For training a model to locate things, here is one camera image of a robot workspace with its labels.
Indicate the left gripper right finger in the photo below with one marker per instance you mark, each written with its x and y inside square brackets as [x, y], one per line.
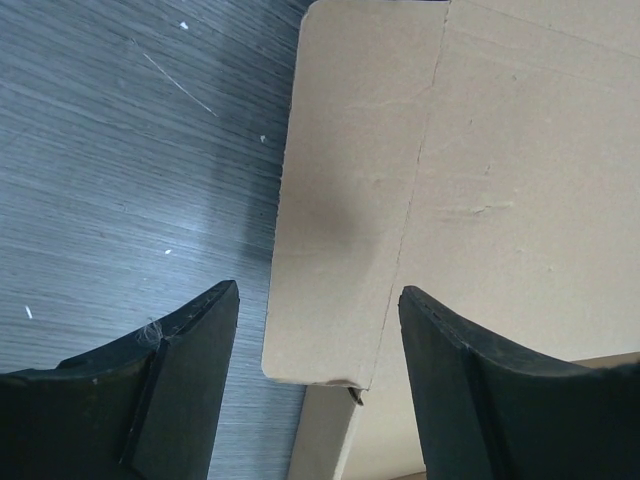
[489, 408]

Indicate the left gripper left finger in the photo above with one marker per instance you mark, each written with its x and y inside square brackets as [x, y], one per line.
[144, 406]

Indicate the cardboard box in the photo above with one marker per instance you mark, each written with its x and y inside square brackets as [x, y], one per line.
[485, 152]

